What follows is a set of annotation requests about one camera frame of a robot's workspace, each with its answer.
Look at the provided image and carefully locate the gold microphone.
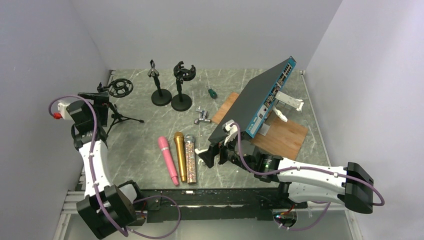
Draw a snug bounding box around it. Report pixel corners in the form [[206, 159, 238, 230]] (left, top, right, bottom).
[[173, 131, 187, 183]]

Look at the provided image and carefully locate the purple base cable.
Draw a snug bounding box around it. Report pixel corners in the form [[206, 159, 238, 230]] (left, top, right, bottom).
[[124, 195, 182, 240], [273, 200, 333, 232]]

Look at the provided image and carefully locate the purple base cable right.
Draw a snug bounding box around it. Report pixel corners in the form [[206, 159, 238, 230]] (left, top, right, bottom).
[[273, 200, 333, 232]]

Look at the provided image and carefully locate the black tripod shock-mount stand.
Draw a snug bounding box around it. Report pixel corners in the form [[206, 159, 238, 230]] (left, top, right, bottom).
[[96, 78, 145, 136]]

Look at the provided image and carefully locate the black aluminium front rail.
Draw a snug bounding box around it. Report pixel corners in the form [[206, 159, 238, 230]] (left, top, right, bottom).
[[136, 187, 291, 223]]

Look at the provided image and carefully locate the green screwdriver handle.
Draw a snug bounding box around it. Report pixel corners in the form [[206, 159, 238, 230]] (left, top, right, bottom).
[[208, 88, 218, 99]]

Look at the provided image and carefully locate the white metal bracket stand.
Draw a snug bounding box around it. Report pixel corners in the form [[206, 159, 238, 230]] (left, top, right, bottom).
[[271, 91, 305, 122]]

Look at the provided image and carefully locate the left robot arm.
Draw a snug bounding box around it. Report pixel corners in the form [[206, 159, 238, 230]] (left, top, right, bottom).
[[66, 96, 144, 240]]

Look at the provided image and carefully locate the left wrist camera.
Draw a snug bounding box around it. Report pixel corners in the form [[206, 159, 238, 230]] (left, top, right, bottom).
[[53, 100, 72, 120]]

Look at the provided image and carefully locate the blue network switch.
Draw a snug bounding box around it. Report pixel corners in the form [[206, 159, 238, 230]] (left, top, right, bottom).
[[208, 56, 297, 145]]

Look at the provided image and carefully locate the wooden board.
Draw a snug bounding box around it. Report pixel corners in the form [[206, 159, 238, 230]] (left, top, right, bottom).
[[212, 92, 308, 160]]

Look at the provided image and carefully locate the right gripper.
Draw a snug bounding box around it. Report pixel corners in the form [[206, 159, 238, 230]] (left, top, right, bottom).
[[199, 131, 254, 173]]

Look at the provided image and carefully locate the rhinestone silver microphone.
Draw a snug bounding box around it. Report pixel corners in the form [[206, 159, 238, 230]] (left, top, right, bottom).
[[184, 134, 197, 185]]

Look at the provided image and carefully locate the chrome faucet fitting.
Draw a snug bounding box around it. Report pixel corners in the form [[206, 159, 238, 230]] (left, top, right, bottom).
[[193, 106, 211, 125]]

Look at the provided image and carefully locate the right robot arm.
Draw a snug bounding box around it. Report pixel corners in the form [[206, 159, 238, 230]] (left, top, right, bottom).
[[195, 140, 376, 214]]

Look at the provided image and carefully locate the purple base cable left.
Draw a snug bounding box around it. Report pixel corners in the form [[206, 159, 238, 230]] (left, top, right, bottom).
[[124, 195, 182, 240]]

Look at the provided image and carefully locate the pink microphone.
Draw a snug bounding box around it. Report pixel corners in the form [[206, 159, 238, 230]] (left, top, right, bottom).
[[157, 136, 180, 187]]

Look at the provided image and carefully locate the black round-base shock-mount stand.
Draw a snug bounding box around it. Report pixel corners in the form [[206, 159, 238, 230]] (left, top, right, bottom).
[[170, 61, 197, 112]]

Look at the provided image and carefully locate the black round-base clip stand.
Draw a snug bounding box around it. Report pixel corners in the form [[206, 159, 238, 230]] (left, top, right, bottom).
[[147, 59, 172, 107]]

